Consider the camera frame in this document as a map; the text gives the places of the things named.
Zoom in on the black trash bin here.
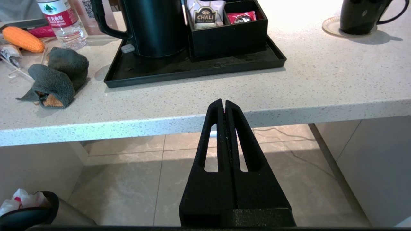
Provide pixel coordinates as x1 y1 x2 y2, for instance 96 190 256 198
0 189 97 227

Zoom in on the black electric kettle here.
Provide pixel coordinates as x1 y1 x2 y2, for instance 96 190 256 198
90 0 190 58

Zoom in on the red package with white label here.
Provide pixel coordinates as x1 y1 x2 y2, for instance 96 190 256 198
227 11 257 25

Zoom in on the black rectangular serving tray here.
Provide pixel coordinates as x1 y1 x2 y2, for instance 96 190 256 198
104 34 287 89

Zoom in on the black smartphone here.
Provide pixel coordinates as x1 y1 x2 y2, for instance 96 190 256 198
0 18 49 32

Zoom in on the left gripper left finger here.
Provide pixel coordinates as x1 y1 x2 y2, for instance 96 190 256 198
179 99 235 226

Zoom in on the yellow toy corn cob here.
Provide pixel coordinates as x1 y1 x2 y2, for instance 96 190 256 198
2 26 46 54

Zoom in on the white counter cabinet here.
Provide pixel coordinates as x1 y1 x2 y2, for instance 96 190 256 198
309 115 411 229

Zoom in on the black sachet organizer box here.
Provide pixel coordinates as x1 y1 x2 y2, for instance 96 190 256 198
186 0 269 62

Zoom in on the black ceramic mug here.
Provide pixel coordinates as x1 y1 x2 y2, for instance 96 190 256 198
339 0 411 35

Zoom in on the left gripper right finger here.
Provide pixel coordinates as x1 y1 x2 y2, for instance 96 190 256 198
225 100 296 227

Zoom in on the red toy pepper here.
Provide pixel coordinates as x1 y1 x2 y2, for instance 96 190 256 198
28 26 57 39

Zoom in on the pink acrylic QR sign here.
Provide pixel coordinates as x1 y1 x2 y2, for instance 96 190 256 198
69 0 113 36

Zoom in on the clear water bottle red cap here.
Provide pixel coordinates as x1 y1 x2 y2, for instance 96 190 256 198
36 0 87 50

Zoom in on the white printed food packet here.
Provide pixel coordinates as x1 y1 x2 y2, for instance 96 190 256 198
0 43 23 68

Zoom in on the dark grey cloth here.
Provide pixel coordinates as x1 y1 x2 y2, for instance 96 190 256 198
16 47 90 109

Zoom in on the white Chali tea packet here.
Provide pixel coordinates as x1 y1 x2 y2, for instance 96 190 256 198
187 0 226 30

